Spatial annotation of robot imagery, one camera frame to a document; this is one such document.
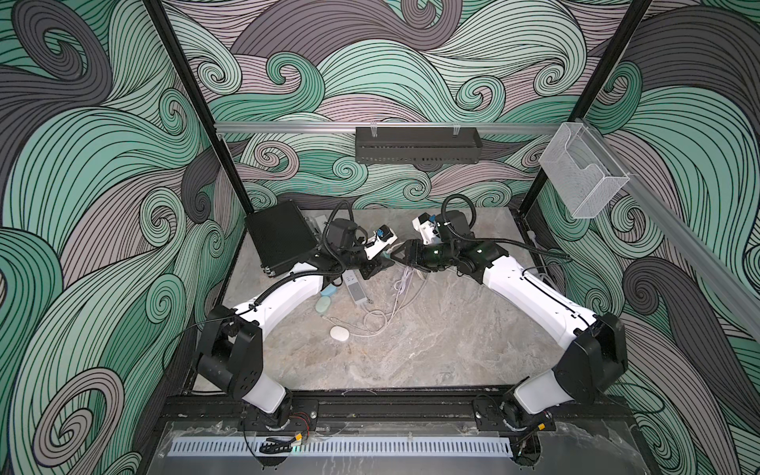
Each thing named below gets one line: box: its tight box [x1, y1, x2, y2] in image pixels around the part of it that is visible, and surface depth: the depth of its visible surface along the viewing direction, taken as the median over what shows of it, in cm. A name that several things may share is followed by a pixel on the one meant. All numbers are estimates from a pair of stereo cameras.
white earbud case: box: [329, 326, 350, 342], surface depth 87 cm
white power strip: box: [342, 269, 370, 305], surface depth 95 cm
